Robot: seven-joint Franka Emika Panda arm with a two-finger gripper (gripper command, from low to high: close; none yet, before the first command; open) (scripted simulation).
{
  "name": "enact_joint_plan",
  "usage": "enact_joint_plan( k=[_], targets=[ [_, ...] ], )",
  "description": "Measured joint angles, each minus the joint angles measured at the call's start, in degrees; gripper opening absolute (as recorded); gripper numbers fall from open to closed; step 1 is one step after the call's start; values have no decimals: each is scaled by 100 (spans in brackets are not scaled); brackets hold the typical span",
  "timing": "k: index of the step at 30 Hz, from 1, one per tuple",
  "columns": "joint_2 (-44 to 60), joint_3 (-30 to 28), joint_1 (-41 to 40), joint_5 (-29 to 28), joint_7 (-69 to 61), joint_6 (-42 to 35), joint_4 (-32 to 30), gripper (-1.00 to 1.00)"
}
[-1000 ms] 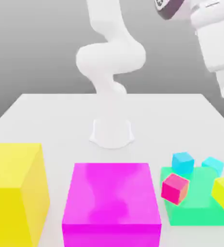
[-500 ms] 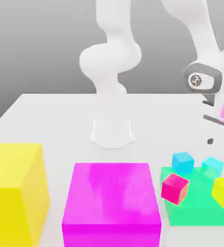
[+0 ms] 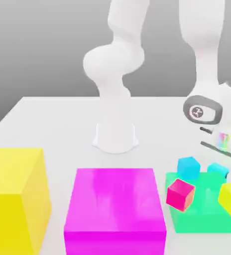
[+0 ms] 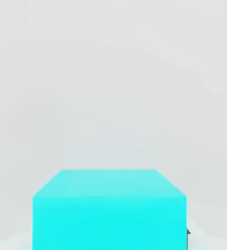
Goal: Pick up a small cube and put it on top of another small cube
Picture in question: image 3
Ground large green box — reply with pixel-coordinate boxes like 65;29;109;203
165;170;231;234

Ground small cyan cube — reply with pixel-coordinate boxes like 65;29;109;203
207;162;230;180
177;156;201;180

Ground small pink cube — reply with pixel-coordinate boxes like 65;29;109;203
165;178;196;212

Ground large yellow box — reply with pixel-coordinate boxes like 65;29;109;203
0;147;53;255

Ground large magenta box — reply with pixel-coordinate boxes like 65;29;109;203
63;168;167;255

